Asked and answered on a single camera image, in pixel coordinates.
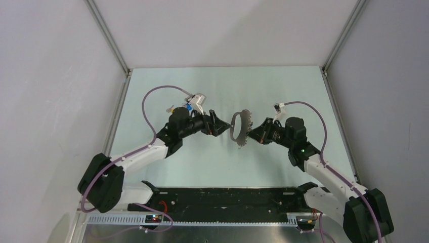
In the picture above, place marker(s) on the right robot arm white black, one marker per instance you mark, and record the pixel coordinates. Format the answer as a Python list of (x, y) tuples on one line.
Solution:
[(335, 181)]

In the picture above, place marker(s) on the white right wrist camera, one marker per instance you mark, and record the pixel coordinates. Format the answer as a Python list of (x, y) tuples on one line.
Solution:
[(280, 112)]

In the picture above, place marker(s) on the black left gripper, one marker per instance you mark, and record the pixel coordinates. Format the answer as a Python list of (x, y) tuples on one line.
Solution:
[(213, 125)]

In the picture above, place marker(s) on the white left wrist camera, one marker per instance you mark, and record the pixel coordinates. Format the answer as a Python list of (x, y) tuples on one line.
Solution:
[(196, 102)]

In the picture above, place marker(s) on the yellow tagged key on table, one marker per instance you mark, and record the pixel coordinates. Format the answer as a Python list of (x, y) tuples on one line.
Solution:
[(170, 109)]

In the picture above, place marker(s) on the aluminium frame rail front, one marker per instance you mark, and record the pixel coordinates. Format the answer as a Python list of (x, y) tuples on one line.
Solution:
[(133, 214)]

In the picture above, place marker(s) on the aluminium corner post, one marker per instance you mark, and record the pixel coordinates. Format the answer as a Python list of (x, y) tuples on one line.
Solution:
[(351, 21), (106, 33)]

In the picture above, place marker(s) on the right aluminium corner post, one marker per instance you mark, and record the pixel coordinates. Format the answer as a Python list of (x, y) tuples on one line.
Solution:
[(351, 21)]

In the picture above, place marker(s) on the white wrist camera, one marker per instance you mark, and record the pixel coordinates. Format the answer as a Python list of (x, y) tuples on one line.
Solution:
[(196, 102), (280, 112)]

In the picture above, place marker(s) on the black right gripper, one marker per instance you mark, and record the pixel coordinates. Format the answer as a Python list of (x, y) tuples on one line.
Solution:
[(261, 133)]

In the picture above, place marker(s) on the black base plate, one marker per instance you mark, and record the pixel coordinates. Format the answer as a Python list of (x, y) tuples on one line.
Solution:
[(228, 205)]

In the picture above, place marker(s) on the left aluminium corner post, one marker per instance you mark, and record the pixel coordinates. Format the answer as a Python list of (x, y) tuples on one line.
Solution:
[(106, 33)]

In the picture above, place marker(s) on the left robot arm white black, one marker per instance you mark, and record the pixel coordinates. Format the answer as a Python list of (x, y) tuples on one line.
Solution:
[(103, 184)]

